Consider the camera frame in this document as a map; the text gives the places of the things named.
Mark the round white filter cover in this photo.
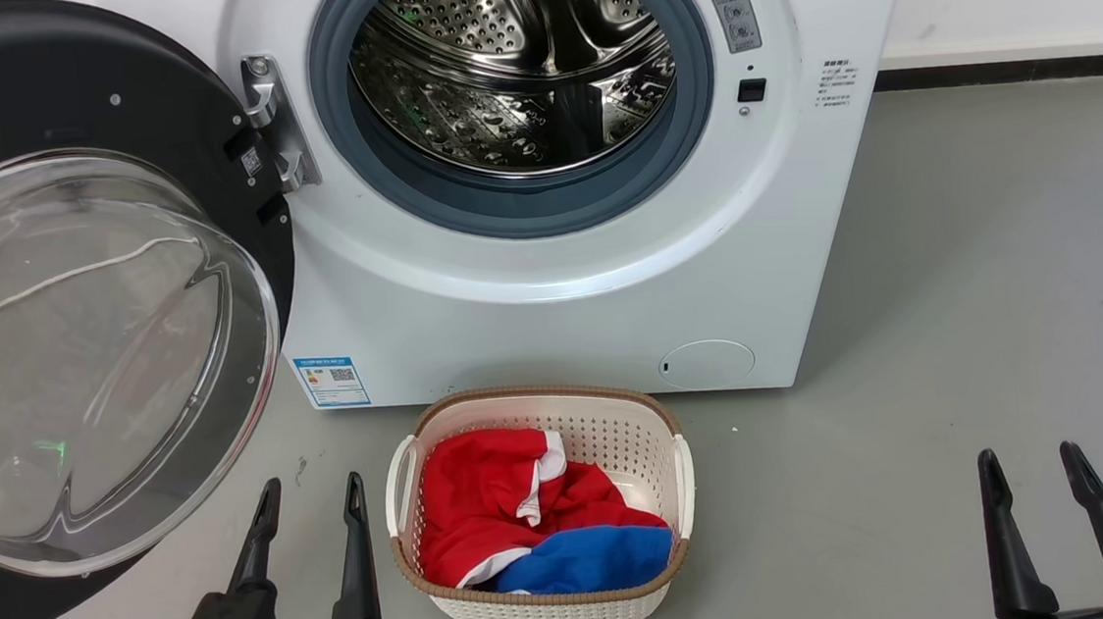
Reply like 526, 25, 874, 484
657, 336, 759, 392

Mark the thin white floor cable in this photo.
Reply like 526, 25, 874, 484
0, 233, 213, 333

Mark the white woven-look laundry basket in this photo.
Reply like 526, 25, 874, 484
377, 373, 706, 619

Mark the white front-load washing machine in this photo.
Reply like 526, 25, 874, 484
212, 0, 949, 431

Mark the small printed text label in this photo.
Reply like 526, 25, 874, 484
813, 56, 860, 111

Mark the red and white garment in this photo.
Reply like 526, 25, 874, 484
410, 416, 673, 593

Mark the black round washer door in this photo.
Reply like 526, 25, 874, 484
0, 0, 326, 619

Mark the blue energy label sticker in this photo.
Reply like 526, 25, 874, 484
291, 352, 372, 411

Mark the grey warning sticker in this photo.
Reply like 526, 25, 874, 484
702, 0, 764, 56

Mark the blue garment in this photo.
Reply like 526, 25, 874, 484
491, 521, 677, 600

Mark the silver metal door hinge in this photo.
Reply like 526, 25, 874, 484
239, 51, 324, 196

